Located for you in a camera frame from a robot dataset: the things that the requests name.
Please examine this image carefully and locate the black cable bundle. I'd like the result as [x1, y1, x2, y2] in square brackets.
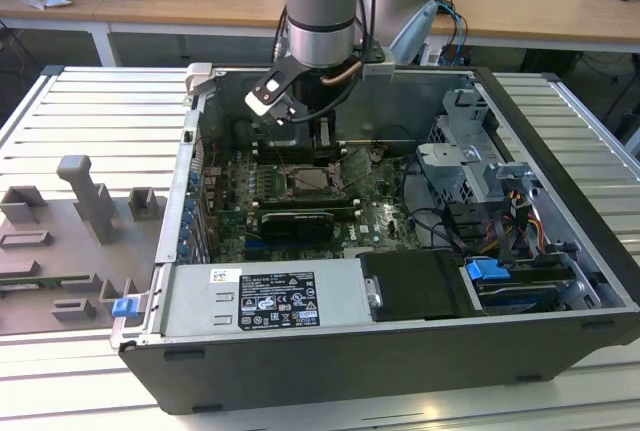
[398, 154, 469, 258]

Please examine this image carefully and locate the grey case latch handle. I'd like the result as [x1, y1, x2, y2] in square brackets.
[184, 61, 217, 98]

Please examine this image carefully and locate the red yellow wire bundle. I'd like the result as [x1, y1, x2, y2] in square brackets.
[492, 189, 547, 263]

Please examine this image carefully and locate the metal disk bay cage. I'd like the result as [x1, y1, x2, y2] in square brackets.
[414, 88, 542, 208]

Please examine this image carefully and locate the black graphics card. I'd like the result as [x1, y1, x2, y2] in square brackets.
[259, 209, 336, 243]

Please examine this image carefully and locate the silver power supply unit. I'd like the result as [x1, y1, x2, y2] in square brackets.
[160, 257, 375, 338]

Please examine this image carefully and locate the long wooden desk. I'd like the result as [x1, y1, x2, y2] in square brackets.
[0, 0, 640, 68]

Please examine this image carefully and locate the grey parts rack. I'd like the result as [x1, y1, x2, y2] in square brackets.
[0, 153, 169, 338]

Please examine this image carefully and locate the black hard disk drive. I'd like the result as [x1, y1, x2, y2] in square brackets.
[469, 263, 577, 316]

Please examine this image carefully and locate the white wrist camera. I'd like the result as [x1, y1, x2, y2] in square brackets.
[243, 67, 298, 126]

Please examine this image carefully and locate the blue disk carrier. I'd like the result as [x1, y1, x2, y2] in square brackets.
[464, 257, 512, 283]

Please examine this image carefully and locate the CPU socket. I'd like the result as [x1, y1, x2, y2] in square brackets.
[281, 162, 351, 201]

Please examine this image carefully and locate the green RAM stick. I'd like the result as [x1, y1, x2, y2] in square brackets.
[0, 276, 67, 288]

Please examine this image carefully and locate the blue cable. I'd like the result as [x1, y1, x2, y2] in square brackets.
[433, 0, 470, 68]

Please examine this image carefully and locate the black round capacitor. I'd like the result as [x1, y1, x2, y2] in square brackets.
[231, 117, 257, 146]

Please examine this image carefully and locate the blue plastic latch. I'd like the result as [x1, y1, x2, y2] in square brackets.
[113, 297, 138, 320]

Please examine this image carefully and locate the pale blue teach pendant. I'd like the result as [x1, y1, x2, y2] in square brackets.
[388, 0, 440, 65]

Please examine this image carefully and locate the black RAM slot bank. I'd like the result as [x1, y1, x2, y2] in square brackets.
[255, 142, 348, 163]
[256, 195, 363, 215]

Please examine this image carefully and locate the green motherboard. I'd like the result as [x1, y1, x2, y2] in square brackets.
[197, 146, 427, 261]

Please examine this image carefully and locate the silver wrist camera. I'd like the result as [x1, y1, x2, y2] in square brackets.
[353, 40, 397, 81]

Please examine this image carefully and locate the black open PC case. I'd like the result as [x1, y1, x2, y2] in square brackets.
[108, 61, 640, 415]

